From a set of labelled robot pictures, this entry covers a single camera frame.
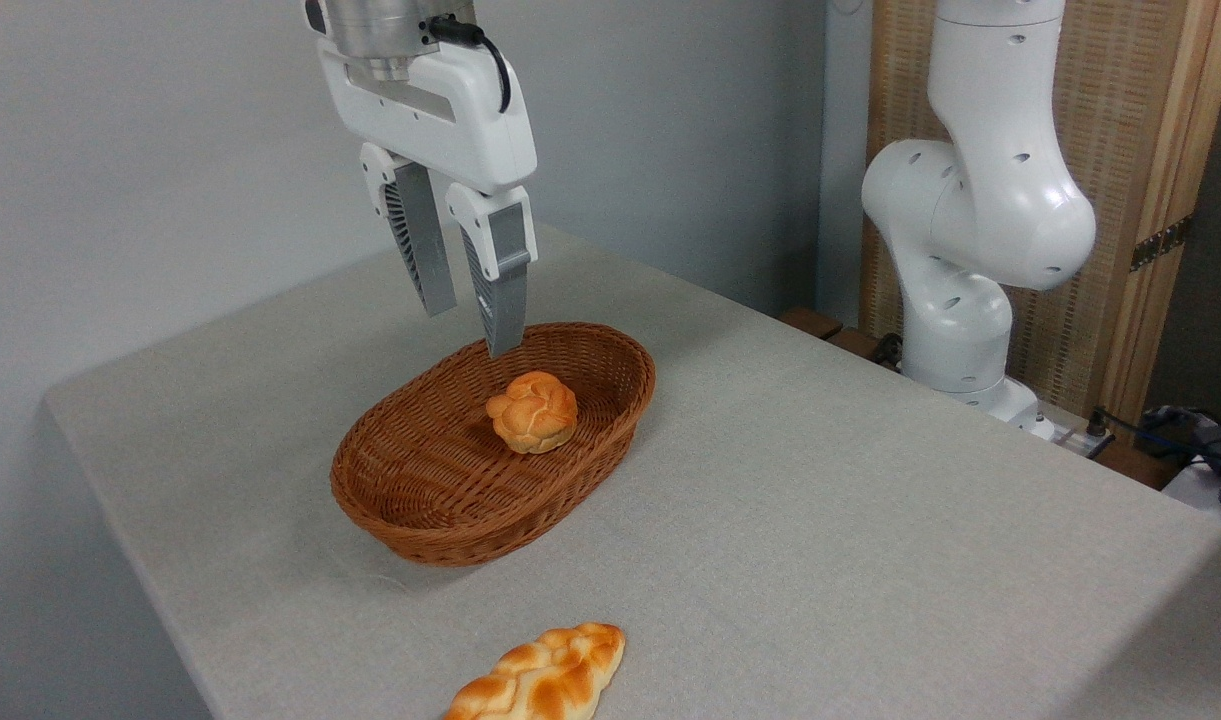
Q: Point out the round knotted bread roll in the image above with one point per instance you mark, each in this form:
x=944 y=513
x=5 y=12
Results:
x=532 y=412

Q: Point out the black plug by robot base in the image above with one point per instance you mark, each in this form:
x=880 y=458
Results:
x=886 y=349

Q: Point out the brown wicker basket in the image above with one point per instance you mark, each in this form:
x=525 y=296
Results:
x=420 y=500

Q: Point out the metal screen hinge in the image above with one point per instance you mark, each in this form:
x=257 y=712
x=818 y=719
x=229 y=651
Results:
x=1160 y=243

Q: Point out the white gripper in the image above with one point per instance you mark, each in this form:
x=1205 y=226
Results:
x=440 y=110

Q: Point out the long braided bread loaf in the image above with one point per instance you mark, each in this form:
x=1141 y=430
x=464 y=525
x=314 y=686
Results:
x=540 y=680

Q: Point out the grey tablecloth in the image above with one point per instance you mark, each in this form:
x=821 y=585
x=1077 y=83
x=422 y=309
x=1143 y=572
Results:
x=820 y=500

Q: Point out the wooden rattan folding screen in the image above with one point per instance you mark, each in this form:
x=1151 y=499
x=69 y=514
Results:
x=1130 y=120

